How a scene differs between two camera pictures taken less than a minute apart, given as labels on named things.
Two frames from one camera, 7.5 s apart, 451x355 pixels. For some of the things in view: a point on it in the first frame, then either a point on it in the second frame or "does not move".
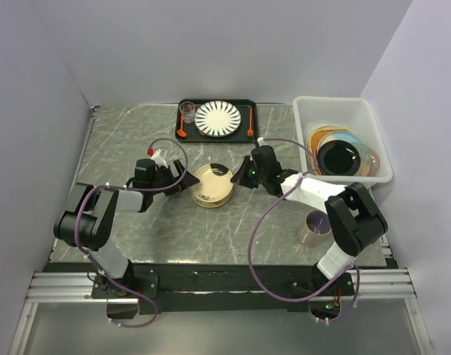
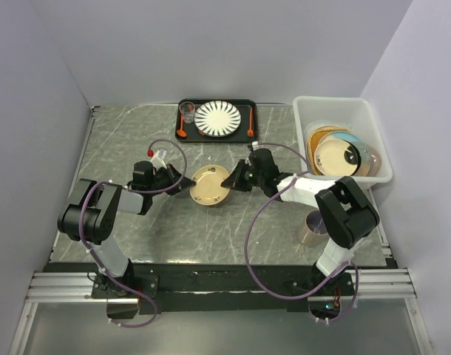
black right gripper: (241, 177) does not move
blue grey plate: (345, 136) does not move
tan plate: (214, 190) → (336, 157)
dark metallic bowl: (375, 163) does not move
